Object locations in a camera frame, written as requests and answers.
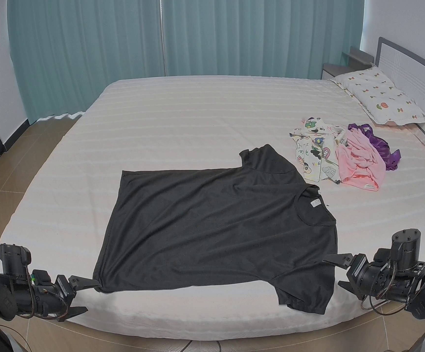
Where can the bed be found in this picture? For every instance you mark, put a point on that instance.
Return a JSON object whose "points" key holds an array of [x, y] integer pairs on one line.
{"points": [[197, 116]]}

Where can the white printed pillow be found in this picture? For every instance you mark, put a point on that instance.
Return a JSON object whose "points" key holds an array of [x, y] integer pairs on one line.
{"points": [[377, 94]]}

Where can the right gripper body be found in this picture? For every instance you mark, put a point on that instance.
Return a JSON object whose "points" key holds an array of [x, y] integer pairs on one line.
{"points": [[370, 281]]}

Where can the purple garment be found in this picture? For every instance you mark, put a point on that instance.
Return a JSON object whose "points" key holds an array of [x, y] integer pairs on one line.
{"points": [[381, 145]]}

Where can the black T-shirt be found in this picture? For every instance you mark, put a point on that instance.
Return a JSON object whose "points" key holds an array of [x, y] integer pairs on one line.
{"points": [[205, 226]]}

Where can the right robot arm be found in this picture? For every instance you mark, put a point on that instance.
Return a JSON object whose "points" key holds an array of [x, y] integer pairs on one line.
{"points": [[405, 248]]}

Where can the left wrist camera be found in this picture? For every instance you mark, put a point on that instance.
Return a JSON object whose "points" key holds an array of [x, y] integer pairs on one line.
{"points": [[41, 278]]}

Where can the blue-green curtain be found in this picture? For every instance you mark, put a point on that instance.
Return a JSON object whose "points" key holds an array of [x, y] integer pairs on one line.
{"points": [[87, 42], [264, 24]]}

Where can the pink garment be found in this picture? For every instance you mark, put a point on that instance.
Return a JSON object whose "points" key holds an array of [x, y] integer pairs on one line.
{"points": [[359, 163]]}

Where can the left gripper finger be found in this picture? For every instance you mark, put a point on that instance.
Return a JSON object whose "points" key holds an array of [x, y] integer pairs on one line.
{"points": [[71, 313], [84, 283]]}

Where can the white printed pyjama top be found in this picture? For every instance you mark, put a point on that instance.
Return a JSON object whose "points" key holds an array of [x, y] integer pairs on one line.
{"points": [[315, 152]]}

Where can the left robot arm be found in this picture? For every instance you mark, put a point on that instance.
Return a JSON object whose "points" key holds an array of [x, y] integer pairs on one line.
{"points": [[10, 262]]}

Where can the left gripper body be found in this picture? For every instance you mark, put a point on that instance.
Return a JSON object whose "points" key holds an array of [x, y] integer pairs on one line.
{"points": [[47, 301]]}

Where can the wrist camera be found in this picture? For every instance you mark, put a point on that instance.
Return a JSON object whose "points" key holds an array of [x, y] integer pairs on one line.
{"points": [[381, 257], [41, 278]]}

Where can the grey bedside table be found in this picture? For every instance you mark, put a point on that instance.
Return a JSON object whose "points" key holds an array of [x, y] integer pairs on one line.
{"points": [[335, 70]]}

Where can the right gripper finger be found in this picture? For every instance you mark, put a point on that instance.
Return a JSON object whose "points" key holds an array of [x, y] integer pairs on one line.
{"points": [[341, 261], [350, 288]]}

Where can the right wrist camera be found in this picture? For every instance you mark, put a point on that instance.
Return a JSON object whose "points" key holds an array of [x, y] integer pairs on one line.
{"points": [[381, 257]]}

